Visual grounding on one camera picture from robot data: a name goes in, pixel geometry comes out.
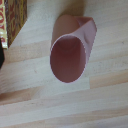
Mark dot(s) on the yellow and red snack box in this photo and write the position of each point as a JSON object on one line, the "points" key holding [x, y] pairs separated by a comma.
{"points": [[11, 18]]}

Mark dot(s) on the pink mug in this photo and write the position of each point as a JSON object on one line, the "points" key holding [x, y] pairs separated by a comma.
{"points": [[68, 56]]}

